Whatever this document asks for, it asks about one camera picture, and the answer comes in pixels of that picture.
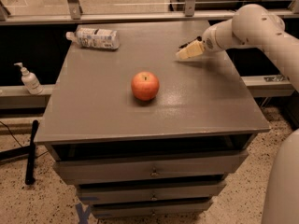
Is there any clear plastic water bottle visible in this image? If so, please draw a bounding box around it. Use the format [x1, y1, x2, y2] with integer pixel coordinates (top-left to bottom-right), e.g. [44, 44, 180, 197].
[65, 28, 120, 50]

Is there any black stand leg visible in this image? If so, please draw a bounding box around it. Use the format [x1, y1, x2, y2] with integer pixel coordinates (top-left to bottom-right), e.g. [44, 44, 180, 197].
[25, 120, 39, 185]

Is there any grey drawer cabinet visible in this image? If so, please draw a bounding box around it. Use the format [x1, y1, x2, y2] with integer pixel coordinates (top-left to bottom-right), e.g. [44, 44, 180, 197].
[36, 21, 269, 218]

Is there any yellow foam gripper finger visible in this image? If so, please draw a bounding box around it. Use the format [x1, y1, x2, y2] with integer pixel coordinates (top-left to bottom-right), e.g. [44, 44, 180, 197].
[176, 42, 205, 60]

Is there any red apple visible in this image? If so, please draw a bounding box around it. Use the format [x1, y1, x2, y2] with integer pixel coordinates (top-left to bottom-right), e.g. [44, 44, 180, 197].
[131, 72, 160, 101]

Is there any top grey drawer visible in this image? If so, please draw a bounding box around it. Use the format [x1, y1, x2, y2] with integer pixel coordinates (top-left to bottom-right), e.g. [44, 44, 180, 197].
[53, 150, 249, 185]

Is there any bottom grey drawer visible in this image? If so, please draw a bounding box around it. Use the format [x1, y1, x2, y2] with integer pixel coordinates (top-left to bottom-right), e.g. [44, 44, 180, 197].
[92, 198, 212, 218]

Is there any grey drawer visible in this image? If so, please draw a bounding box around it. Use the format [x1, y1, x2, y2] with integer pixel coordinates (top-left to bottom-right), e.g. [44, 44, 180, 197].
[53, 150, 249, 185]
[77, 181, 226, 204]
[92, 198, 212, 218]

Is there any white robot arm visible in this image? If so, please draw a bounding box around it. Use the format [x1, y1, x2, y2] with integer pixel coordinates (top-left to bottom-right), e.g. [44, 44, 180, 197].
[176, 4, 299, 224]

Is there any metal window rail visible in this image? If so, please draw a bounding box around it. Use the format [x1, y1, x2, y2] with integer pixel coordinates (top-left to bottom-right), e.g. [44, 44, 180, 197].
[0, 8, 299, 26]

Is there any white pump dispenser bottle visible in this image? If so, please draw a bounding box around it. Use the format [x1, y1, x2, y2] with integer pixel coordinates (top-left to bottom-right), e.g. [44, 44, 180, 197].
[15, 63, 43, 95]

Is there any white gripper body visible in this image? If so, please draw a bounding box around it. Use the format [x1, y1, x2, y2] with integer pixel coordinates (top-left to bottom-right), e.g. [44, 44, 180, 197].
[202, 23, 232, 52]

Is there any middle grey drawer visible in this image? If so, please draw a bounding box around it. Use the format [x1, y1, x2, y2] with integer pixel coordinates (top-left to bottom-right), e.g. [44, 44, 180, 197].
[77, 181, 226, 204]

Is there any black floor cable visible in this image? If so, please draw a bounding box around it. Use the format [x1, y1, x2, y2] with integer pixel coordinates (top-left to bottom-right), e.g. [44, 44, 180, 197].
[0, 120, 24, 148]

